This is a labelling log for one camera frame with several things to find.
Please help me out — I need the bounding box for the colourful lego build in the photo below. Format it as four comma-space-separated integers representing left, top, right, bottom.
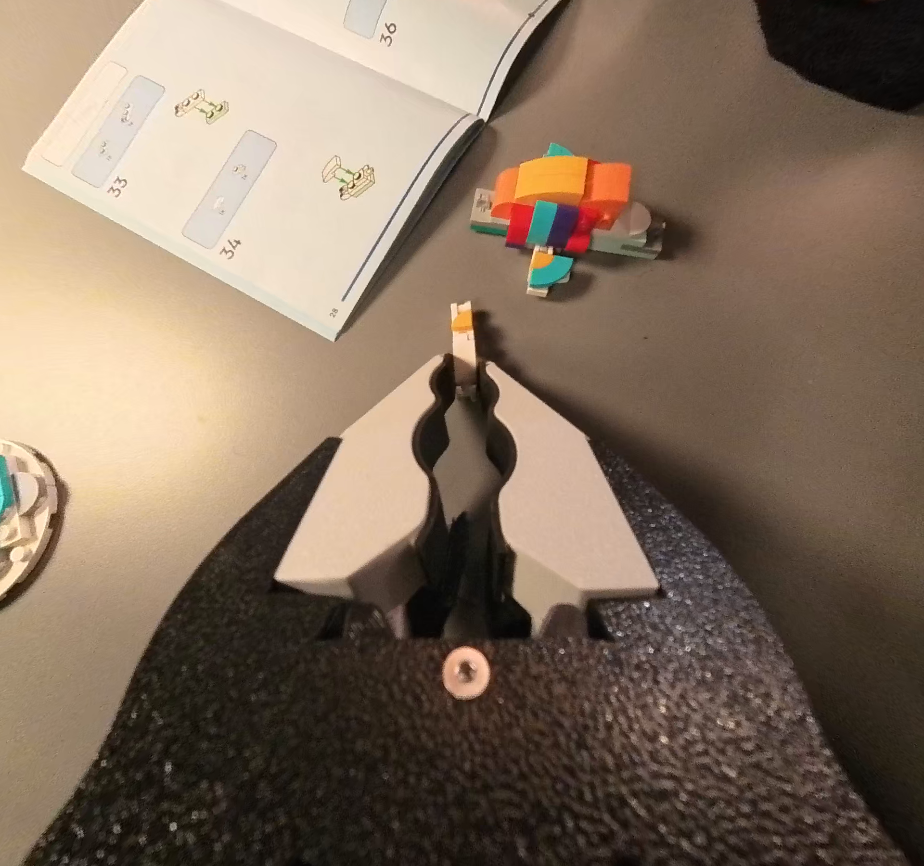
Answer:
468, 142, 668, 302

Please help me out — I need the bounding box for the lego instruction booklet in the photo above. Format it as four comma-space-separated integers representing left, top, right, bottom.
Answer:
20, 0, 594, 342

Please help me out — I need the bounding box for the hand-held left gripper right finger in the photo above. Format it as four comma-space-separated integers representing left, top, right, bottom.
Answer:
476, 357, 661, 642

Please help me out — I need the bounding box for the round white lego plate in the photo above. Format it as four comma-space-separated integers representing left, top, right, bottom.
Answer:
0, 439, 63, 600

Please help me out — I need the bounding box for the white and orange lego piece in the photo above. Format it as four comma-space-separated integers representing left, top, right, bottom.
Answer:
449, 301, 483, 399

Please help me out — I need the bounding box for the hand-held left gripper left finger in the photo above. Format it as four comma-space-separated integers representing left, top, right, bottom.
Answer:
273, 354, 459, 639

